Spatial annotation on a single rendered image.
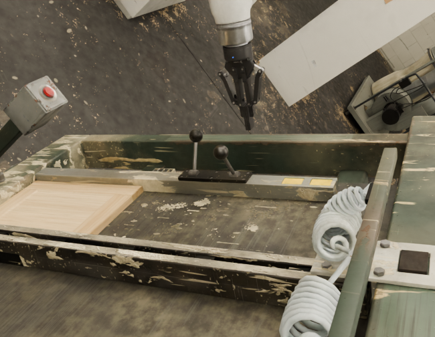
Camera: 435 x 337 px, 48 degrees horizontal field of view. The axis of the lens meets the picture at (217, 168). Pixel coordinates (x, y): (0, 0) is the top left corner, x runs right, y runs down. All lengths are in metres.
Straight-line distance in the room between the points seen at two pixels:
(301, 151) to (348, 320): 0.97
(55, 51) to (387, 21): 2.92
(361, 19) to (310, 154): 3.51
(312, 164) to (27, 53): 2.21
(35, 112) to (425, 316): 1.42
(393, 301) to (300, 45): 4.39
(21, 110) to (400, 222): 1.35
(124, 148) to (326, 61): 3.54
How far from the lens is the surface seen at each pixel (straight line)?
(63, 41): 3.47
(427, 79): 6.71
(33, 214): 1.45
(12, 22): 3.34
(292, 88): 5.17
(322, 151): 1.40
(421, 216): 0.94
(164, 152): 1.62
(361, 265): 0.56
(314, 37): 4.98
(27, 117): 1.84
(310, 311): 0.57
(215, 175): 1.28
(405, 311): 0.75
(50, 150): 1.80
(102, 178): 1.47
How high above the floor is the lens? 2.22
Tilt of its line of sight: 36 degrees down
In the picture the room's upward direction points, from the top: 58 degrees clockwise
